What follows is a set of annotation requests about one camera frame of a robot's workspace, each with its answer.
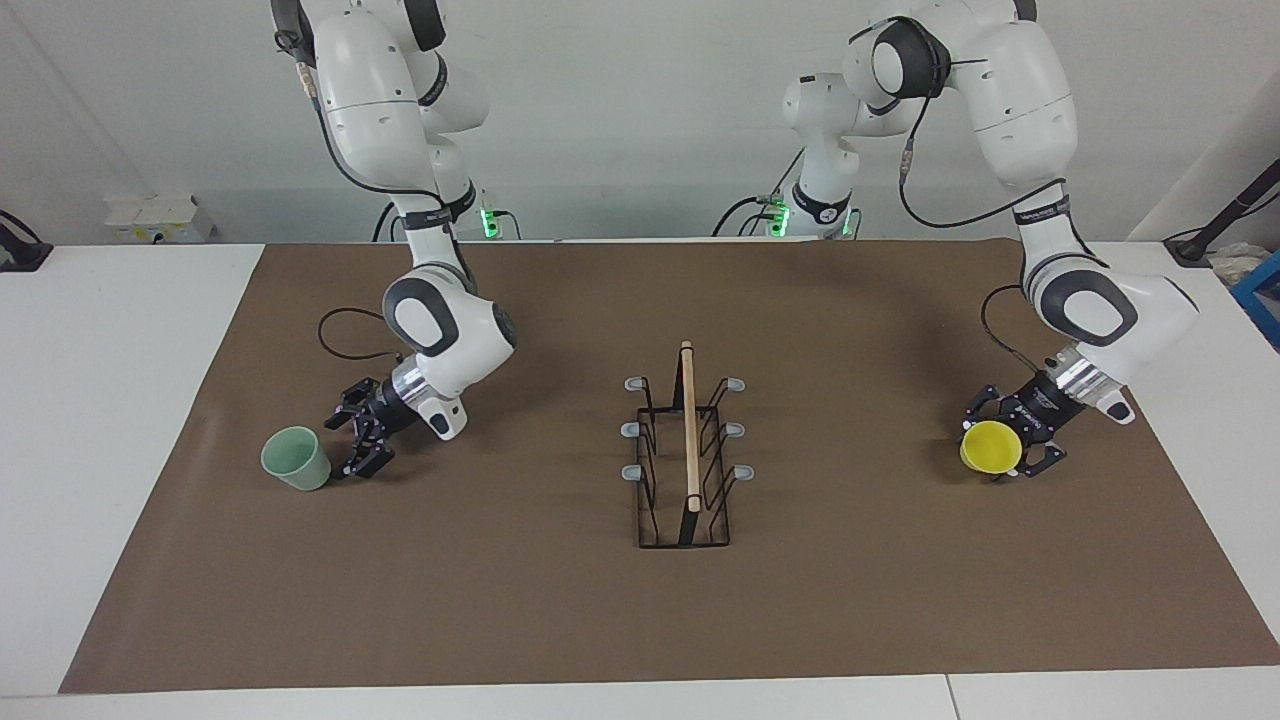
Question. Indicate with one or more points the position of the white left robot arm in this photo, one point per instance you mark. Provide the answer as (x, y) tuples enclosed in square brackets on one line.
[(1020, 90)]

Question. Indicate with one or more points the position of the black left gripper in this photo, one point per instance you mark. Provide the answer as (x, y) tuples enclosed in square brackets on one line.
[(1045, 408)]

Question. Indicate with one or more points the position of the black clamp mount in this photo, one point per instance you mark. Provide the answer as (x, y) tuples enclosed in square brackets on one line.
[(20, 255)]

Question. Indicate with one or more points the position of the white power strip box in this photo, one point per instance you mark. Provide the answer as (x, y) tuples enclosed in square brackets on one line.
[(160, 220)]

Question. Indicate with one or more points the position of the brown table mat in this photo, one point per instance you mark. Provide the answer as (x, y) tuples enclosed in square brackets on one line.
[(500, 580)]

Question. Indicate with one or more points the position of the pale green plastic cup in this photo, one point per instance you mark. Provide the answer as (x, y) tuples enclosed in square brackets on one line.
[(300, 465)]

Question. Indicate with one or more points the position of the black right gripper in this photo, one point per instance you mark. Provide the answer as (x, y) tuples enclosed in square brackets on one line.
[(388, 408)]

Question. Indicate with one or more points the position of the blue box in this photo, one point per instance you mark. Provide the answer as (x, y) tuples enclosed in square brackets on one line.
[(1262, 300)]

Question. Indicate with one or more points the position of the crumpled white plastic bag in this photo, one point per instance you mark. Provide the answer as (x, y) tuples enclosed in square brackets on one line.
[(1240, 265)]

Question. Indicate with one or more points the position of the black stand with pole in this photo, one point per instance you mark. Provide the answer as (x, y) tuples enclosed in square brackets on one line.
[(1225, 215)]

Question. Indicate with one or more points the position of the yellow plastic cup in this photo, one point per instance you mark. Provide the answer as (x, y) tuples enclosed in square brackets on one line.
[(990, 448)]

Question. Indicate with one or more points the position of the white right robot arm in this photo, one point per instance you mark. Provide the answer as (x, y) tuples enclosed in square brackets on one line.
[(370, 100)]

